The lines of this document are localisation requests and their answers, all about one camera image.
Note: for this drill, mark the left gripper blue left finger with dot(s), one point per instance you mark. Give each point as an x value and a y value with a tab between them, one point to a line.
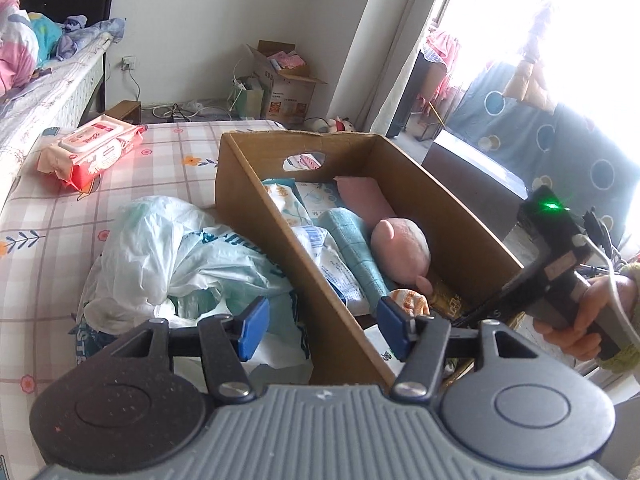
226	342

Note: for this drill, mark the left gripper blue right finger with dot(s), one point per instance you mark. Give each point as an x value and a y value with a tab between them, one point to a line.
420	343

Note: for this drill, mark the light blue knit towel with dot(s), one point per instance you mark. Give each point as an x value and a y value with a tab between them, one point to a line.
352	238

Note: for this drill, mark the pink plush toy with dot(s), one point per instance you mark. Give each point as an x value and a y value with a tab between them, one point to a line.
401	251

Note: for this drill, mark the dark blue snack pack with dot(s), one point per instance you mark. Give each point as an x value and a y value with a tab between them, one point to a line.
322	249

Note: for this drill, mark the white cotton swab pack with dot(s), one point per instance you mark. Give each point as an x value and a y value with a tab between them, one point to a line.
285	196

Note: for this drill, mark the orange striped knit socks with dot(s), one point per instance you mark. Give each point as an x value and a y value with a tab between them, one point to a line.
412	302

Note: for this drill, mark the person right hand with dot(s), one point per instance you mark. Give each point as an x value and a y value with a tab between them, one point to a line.
575	340

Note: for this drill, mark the brown cardboard box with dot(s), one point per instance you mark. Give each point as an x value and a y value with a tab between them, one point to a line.
465	254

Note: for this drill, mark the blue dotted curtain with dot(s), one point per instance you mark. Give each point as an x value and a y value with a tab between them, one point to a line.
559	150

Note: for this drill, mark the white plastic bag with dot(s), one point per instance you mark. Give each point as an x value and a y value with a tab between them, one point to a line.
166	258

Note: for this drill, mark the checkered floral tablecloth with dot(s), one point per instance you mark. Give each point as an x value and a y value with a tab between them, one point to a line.
50	237

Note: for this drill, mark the red wet wipes pack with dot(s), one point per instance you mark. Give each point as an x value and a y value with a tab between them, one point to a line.
77	158

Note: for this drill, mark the small brown wooden stool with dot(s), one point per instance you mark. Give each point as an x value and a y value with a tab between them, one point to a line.
127	111

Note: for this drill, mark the open cardboard box with items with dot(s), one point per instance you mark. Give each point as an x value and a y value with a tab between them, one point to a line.
286	79

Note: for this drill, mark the grey floral bed sheet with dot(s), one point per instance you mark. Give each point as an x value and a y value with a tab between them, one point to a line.
54	96

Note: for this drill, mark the pink grey quilt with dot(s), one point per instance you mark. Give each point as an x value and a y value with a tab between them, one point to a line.
19	46

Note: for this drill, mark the black bed headboard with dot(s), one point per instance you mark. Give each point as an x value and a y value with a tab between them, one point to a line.
66	27

